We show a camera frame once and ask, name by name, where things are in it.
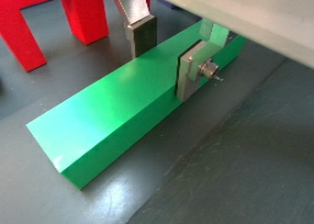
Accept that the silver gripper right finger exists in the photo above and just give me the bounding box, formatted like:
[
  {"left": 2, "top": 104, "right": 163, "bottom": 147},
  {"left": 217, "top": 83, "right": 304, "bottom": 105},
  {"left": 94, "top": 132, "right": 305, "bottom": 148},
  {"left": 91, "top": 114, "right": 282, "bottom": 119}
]
[{"left": 175, "top": 19, "right": 230, "bottom": 101}]

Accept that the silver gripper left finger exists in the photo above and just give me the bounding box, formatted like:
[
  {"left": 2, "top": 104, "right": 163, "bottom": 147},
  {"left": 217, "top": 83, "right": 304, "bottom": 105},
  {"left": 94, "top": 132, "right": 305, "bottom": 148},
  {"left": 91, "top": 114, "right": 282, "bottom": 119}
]
[{"left": 114, "top": 0, "right": 158, "bottom": 58}]

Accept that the green rectangular block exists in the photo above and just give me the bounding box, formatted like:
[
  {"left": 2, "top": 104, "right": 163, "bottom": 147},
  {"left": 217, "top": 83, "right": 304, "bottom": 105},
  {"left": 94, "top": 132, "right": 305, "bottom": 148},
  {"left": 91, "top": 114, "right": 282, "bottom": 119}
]
[{"left": 26, "top": 19, "right": 248, "bottom": 191}]

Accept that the red branched block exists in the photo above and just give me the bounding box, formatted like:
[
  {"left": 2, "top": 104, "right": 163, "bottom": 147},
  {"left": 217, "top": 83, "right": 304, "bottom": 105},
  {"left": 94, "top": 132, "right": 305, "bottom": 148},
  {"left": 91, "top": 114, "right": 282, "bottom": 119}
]
[{"left": 0, "top": 0, "right": 153, "bottom": 73}]

